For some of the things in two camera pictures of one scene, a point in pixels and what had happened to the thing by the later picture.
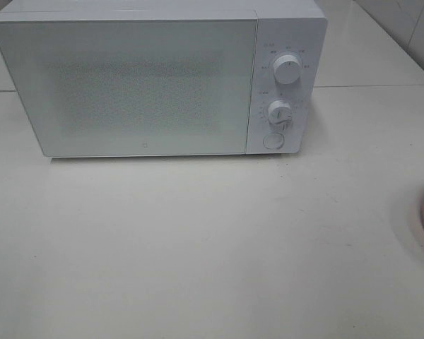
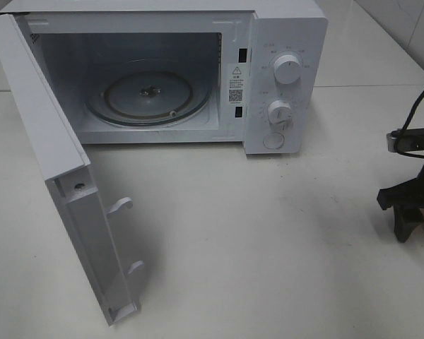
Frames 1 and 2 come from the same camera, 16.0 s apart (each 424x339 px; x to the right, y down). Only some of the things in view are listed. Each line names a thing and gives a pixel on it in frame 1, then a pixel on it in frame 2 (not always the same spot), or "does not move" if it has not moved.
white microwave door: [97, 87] → [64, 164]
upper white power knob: [287, 69] does not move
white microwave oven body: [165, 78] does not move
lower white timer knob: [280, 115] does not move
